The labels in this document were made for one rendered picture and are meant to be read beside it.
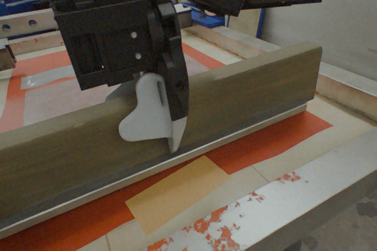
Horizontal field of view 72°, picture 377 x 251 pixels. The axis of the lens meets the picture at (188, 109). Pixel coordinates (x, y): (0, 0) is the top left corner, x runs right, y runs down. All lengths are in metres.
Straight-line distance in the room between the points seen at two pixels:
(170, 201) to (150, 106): 0.11
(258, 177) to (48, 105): 0.38
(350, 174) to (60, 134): 0.25
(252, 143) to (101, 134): 0.19
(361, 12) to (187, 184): 2.30
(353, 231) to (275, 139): 1.19
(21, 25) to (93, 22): 0.73
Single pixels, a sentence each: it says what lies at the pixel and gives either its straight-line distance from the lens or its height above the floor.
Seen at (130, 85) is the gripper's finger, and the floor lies 1.06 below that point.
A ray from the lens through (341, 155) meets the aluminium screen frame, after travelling 0.29.
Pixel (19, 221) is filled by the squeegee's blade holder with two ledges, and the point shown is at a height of 0.99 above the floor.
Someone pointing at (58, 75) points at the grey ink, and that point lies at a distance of 0.62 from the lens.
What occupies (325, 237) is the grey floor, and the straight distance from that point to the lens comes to 1.45.
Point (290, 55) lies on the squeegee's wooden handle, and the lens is 0.32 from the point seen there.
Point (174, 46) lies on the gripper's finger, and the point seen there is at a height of 1.11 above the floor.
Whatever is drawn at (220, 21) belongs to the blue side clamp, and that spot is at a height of 1.00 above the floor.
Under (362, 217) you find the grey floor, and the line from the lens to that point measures 1.57.
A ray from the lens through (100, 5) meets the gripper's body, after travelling 0.19.
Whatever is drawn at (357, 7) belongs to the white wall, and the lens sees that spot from 2.50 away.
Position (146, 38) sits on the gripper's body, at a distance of 0.20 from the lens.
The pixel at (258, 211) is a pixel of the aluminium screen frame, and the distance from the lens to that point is 0.23.
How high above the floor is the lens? 1.17
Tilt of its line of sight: 33 degrees down
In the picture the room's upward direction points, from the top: 6 degrees counter-clockwise
